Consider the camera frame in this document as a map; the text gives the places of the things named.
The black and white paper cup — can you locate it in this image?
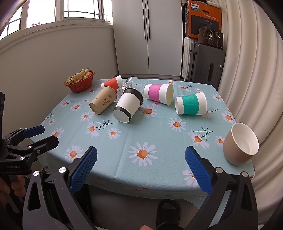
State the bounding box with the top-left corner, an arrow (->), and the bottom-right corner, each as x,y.
113,88 -> 143,123

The brown kraft paper cup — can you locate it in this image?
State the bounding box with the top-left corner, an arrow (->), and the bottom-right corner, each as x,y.
89,86 -> 117,114

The teal sleeve paper cup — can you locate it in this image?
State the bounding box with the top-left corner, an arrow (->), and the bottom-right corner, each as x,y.
175,92 -> 207,115

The red paper cup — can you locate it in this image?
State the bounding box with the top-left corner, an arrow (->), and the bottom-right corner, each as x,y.
101,75 -> 123,92

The clear glass cup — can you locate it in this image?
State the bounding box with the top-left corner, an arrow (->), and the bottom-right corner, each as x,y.
117,76 -> 143,98

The pink sleeve paper cup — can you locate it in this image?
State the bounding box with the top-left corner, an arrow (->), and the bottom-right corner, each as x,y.
143,84 -> 174,106

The person's left hand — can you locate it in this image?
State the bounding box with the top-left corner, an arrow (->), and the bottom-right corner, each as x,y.
0,175 -> 26,206

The black shoe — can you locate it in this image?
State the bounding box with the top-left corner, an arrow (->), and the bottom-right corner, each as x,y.
156,199 -> 182,229

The red fruit bowl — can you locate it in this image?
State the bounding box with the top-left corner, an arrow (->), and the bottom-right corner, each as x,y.
64,68 -> 95,93

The daisy print blue tablecloth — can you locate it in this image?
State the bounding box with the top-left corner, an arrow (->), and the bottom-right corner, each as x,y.
31,80 -> 255,206

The cream curtain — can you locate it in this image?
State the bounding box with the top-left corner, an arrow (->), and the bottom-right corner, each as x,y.
218,1 -> 282,223

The dark grey suitcase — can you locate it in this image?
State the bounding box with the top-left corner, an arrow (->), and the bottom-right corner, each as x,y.
187,43 -> 226,89

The white wardrobe cabinet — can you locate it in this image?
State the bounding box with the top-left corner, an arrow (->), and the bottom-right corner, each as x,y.
112,1 -> 183,79

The brown handbag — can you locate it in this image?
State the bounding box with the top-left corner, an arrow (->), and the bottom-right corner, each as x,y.
197,26 -> 224,50

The white suitcase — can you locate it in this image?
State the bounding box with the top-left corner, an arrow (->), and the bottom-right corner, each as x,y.
182,37 -> 197,80

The orange black cardboard box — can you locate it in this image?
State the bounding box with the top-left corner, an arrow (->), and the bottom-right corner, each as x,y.
184,1 -> 222,39

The window frame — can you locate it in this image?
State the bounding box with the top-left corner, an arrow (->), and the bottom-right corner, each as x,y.
1,0 -> 113,39

